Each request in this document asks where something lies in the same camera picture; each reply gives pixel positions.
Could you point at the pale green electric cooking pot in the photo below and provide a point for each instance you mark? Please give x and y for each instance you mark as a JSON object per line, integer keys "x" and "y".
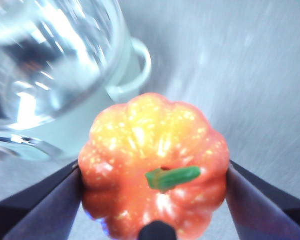
{"x": 77, "y": 130}

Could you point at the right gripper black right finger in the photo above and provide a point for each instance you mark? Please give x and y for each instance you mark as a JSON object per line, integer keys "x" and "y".
{"x": 265, "y": 215}

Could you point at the orange toy pumpkin green stem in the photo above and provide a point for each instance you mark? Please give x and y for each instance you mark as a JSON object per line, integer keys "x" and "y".
{"x": 139, "y": 140}

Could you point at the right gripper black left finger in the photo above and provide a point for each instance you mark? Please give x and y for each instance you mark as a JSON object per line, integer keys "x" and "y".
{"x": 39, "y": 212}

